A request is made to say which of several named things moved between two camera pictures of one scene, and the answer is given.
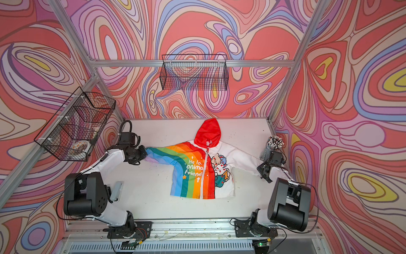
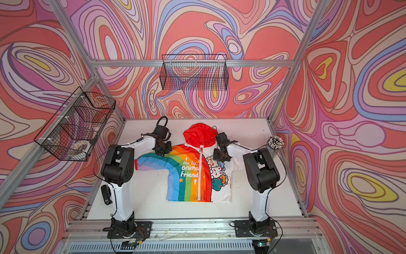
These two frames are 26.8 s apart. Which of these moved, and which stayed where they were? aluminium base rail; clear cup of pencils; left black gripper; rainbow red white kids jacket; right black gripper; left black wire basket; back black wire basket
Moved: rainbow red white kids jacket; left black gripper; right black gripper
Stayed: left black wire basket; back black wire basket; clear cup of pencils; aluminium base rail
